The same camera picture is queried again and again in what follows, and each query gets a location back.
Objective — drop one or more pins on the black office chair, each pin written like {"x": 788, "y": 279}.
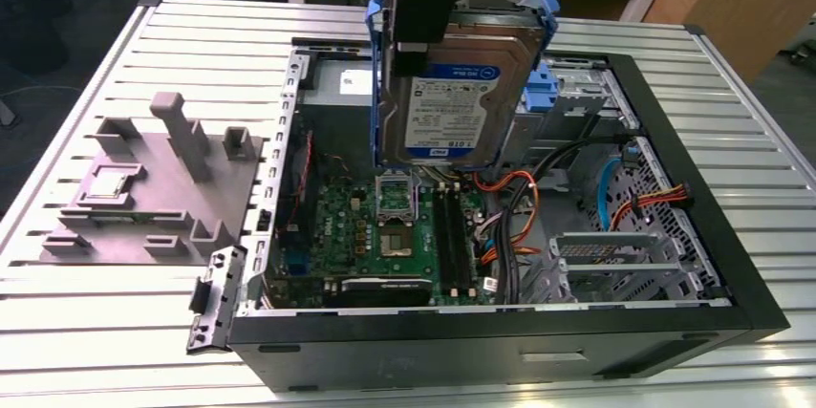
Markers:
{"x": 32, "y": 21}

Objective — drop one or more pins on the grey parts rack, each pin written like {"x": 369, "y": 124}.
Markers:
{"x": 165, "y": 188}

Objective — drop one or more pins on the grey metal drive cage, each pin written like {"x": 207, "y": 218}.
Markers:
{"x": 529, "y": 140}

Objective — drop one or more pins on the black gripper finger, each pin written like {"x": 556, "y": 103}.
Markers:
{"x": 420, "y": 6}

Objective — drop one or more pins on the black graphics card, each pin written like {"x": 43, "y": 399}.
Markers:
{"x": 383, "y": 291}

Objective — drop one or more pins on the black RAM slot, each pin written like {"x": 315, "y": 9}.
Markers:
{"x": 443, "y": 236}
{"x": 460, "y": 245}

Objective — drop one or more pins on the green motherboard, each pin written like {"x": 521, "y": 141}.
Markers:
{"x": 344, "y": 236}

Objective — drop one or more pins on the black PC case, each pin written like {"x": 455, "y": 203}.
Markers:
{"x": 445, "y": 346}

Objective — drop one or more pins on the blue plastic drive latch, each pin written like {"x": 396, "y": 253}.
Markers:
{"x": 541, "y": 97}

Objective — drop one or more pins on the grey expansion card latch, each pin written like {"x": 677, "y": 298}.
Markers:
{"x": 220, "y": 293}

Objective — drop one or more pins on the grey power supply unit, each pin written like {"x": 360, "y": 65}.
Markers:
{"x": 337, "y": 140}

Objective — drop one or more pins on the metal disk bay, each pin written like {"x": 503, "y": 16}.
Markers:
{"x": 612, "y": 268}

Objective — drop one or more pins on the green RAM stick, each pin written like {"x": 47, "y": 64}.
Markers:
{"x": 121, "y": 221}

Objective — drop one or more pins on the thin locking lever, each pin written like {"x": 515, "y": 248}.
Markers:
{"x": 416, "y": 202}

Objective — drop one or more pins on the silver CPU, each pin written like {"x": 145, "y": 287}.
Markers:
{"x": 105, "y": 186}

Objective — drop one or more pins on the CPU socket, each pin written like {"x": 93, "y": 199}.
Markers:
{"x": 399, "y": 245}

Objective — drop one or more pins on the hard disk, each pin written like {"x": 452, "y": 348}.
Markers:
{"x": 452, "y": 107}

